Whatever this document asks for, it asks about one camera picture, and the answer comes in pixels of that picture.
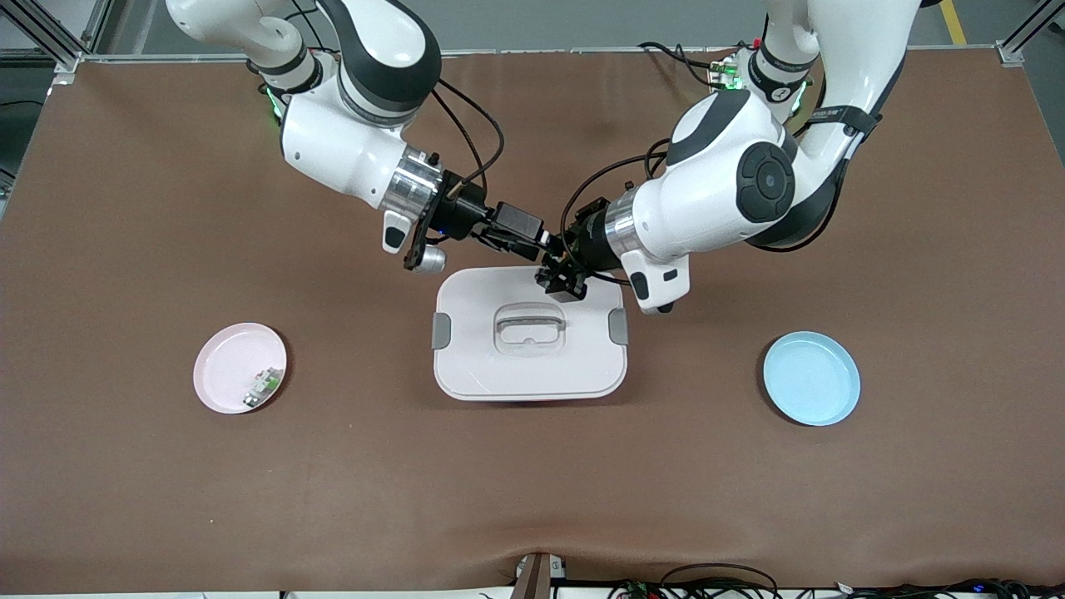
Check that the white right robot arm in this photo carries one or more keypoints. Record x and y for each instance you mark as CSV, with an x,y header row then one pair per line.
x,y
349,150

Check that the white green switch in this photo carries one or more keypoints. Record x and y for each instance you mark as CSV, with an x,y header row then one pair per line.
x,y
265,384

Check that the small white bracket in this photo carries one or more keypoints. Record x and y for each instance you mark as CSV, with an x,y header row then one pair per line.
x,y
557,567

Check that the grey box latch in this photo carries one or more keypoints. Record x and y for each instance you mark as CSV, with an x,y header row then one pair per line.
x,y
618,326
441,331

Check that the orange black switch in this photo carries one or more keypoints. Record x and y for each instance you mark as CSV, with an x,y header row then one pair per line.
x,y
551,259

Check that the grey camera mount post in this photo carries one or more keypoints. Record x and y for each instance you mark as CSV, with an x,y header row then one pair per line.
x,y
532,582

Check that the aluminium frame corner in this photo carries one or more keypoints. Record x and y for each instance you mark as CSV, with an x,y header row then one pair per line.
x,y
68,62
1011,51

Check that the pink plate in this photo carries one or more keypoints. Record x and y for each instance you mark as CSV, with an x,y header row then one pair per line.
x,y
229,358

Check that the light blue plate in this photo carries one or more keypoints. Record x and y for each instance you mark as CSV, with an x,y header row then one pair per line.
x,y
811,378

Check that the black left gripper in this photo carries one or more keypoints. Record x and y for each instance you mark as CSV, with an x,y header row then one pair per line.
x,y
592,242

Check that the brown table cover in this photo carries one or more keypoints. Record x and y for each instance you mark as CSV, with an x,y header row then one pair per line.
x,y
532,482

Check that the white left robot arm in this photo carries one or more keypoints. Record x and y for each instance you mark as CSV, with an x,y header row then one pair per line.
x,y
724,183

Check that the white storage box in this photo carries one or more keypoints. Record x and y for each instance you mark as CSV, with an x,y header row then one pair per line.
x,y
532,370

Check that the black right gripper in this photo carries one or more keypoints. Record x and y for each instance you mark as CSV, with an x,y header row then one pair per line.
x,y
467,210

